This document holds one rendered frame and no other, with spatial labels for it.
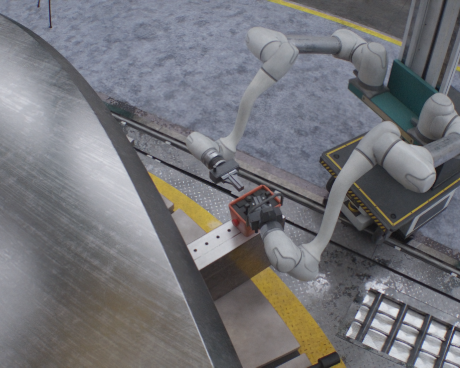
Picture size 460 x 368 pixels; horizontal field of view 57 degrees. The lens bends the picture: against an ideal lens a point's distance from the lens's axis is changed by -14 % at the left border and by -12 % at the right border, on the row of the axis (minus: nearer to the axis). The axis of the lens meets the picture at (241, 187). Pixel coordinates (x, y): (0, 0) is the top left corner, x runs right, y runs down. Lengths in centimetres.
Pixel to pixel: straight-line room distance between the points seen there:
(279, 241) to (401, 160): 54
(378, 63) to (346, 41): 22
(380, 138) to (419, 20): 87
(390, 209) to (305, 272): 107
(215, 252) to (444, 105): 127
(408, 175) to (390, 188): 120
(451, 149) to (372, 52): 74
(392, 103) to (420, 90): 21
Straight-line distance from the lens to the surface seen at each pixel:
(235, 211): 204
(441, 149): 196
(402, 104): 262
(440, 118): 228
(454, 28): 230
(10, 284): 82
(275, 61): 213
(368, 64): 251
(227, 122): 360
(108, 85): 413
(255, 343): 226
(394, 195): 288
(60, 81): 117
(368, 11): 553
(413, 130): 244
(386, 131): 179
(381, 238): 300
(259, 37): 223
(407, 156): 173
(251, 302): 235
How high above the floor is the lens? 242
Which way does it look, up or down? 50 degrees down
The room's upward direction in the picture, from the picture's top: 2 degrees clockwise
